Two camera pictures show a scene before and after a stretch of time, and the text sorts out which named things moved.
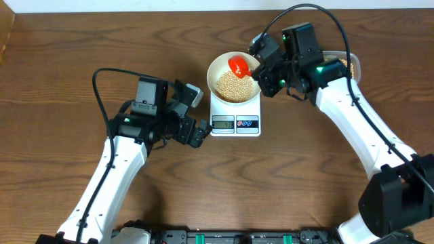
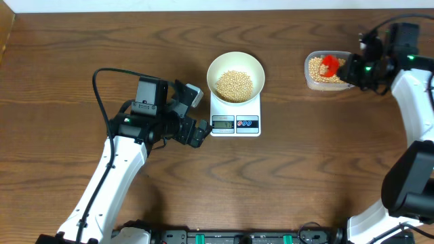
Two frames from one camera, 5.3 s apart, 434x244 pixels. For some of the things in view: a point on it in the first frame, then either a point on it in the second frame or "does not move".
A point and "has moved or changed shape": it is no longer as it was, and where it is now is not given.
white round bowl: [220, 64] does not move
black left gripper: [186, 124] does not move
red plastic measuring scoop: [240, 66] has moved or changed shape
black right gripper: [269, 90] to [348, 72]
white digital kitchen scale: [241, 120] does not move
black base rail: [241, 236] does not move
